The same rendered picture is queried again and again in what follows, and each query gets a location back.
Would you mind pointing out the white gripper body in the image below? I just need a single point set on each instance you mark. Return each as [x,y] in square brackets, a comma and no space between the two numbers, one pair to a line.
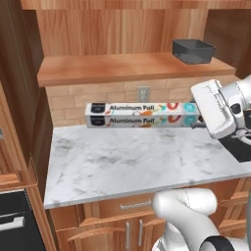
[215,111]

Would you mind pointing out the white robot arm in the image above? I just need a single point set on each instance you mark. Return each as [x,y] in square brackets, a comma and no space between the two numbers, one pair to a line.
[189,215]

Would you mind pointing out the aluminum foil box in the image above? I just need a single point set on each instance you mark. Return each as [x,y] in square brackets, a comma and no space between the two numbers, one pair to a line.
[137,115]

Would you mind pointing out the grey tupperware container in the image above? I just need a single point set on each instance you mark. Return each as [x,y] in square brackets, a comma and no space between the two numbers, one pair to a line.
[193,50]

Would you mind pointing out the dark brown cabinet door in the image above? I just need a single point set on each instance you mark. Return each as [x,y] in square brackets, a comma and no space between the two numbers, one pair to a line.
[230,36]
[23,81]

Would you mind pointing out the wooden cabinet shelf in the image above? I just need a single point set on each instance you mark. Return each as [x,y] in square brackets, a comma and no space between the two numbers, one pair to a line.
[130,68]

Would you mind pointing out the wooden oven housing cabinet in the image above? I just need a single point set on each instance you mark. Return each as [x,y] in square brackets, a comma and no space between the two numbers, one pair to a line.
[13,163]

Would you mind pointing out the black hob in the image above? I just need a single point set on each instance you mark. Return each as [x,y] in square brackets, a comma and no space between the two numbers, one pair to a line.
[238,150]

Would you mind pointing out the wooden drawer stack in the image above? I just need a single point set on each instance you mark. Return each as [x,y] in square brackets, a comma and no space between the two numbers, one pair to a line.
[235,209]

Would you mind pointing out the wooden cupboard door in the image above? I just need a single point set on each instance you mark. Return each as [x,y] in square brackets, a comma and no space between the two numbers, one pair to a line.
[98,233]
[148,232]

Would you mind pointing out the wooden drawer front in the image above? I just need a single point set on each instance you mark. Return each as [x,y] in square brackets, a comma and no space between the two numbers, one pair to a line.
[111,206]

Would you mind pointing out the black oven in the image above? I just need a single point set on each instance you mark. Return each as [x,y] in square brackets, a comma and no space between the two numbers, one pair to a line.
[16,225]

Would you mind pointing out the grey wall outlet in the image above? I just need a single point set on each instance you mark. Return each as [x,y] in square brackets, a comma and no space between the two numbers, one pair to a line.
[143,93]

